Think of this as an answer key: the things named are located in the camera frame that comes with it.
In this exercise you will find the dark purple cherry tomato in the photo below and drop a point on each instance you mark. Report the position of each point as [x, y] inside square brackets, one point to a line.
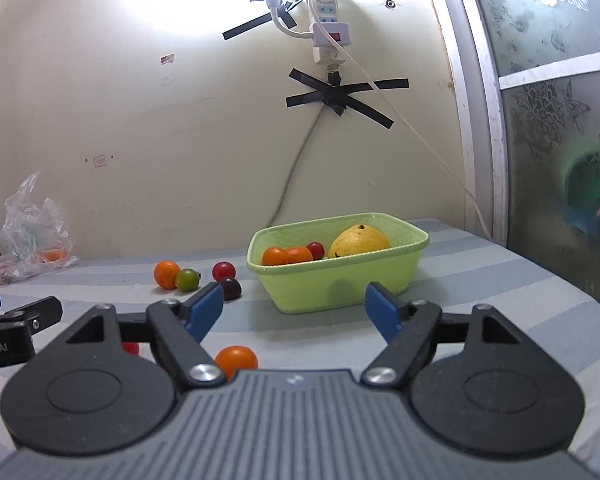
[232, 289]

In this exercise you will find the blue striped bedsheet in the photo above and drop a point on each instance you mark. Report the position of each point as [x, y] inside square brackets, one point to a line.
[480, 285]

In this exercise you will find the blurry green blue object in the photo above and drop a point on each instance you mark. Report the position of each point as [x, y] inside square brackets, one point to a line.
[585, 185]

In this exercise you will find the white power strip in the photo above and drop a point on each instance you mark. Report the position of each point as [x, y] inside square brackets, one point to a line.
[330, 20]

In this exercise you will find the red cherry tomato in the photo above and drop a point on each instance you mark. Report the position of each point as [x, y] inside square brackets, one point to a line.
[223, 271]
[315, 250]
[130, 347]

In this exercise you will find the orange cherry tomato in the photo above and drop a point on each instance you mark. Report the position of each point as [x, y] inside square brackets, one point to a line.
[236, 360]

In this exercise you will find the aluminium window frame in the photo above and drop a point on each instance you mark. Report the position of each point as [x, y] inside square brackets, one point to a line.
[480, 110]

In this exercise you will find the black tape cross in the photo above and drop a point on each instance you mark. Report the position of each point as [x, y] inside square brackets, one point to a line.
[337, 95]

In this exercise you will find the light green plastic basket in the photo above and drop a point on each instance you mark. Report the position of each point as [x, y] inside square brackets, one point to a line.
[330, 285]

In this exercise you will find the frosted patterned window glass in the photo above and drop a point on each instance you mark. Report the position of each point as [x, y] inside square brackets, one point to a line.
[555, 185]

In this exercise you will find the pink rubber band bundle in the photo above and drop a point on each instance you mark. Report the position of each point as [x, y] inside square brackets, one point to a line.
[1, 271]

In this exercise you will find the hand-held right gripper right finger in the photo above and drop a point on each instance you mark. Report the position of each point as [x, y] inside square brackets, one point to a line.
[385, 310]

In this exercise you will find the small pink wall sticker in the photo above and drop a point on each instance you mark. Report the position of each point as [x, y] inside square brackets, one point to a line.
[167, 58]
[100, 160]

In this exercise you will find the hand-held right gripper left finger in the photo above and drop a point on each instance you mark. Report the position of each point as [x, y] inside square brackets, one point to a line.
[205, 310]

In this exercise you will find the orange mandarin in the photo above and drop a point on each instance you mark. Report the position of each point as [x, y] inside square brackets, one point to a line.
[166, 274]
[275, 256]

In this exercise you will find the black tape strips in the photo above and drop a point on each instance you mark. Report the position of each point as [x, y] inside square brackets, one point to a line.
[252, 24]

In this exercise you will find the yellow pear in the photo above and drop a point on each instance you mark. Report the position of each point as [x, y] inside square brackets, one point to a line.
[358, 242]

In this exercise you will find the small orange object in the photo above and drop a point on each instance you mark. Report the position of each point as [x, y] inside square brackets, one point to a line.
[52, 255]

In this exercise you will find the green cherry tomato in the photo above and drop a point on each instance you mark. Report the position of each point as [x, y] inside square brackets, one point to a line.
[187, 280]

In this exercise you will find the clear plastic bag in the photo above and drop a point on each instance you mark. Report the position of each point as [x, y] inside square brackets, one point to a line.
[30, 230]

